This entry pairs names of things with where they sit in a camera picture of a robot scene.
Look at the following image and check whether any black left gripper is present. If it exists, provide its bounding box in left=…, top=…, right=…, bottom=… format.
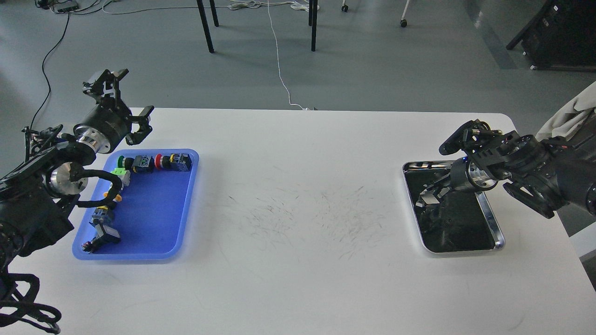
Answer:
left=73, top=68, right=155, bottom=154

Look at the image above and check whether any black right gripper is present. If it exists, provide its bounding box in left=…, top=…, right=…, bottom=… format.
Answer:
left=416, top=157, right=498, bottom=208

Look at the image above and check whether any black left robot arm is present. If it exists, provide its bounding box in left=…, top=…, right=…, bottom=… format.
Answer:
left=0, top=68, right=154, bottom=334

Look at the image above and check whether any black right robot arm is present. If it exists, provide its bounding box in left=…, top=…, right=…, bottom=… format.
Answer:
left=415, top=119, right=596, bottom=219

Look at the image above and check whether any shiny metal tray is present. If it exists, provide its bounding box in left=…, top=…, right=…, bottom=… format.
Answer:
left=403, top=161, right=505, bottom=255

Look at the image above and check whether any blue plastic tray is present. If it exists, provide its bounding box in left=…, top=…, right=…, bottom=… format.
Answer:
left=72, top=149, right=199, bottom=260

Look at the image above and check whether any black table leg left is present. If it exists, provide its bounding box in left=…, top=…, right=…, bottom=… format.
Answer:
left=196, top=0, right=219, bottom=54

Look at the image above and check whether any black table leg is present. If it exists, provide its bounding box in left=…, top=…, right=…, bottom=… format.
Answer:
left=307, top=0, right=318, bottom=52
left=196, top=0, right=219, bottom=54

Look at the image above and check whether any beige cloth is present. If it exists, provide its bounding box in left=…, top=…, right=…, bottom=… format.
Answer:
left=535, top=82, right=596, bottom=141

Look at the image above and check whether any black cabinet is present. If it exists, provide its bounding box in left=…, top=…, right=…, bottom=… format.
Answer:
left=506, top=0, right=596, bottom=72

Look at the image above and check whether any black table leg right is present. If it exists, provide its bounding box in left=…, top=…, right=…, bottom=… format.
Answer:
left=307, top=0, right=318, bottom=52

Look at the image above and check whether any green push button switch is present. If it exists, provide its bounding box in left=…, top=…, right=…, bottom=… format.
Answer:
left=116, top=155, right=155, bottom=174

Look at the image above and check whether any light green button switch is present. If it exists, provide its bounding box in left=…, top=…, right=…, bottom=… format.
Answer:
left=111, top=167, right=131, bottom=189

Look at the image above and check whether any red push button switch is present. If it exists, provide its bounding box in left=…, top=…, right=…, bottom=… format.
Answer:
left=155, top=153, right=192, bottom=172

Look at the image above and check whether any black floor cable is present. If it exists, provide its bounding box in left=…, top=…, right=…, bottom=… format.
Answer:
left=28, top=0, right=122, bottom=131

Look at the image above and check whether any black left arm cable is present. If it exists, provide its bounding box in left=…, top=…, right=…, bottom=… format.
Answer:
left=70, top=165, right=122, bottom=208

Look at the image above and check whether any yellow ring button switch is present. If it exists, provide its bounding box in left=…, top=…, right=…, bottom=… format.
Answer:
left=89, top=204, right=116, bottom=227

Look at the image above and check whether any black switch with white face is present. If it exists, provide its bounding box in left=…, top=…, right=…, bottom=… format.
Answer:
left=81, top=223, right=121, bottom=253

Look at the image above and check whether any white floor cable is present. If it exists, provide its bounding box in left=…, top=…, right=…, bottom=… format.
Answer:
left=228, top=0, right=322, bottom=111

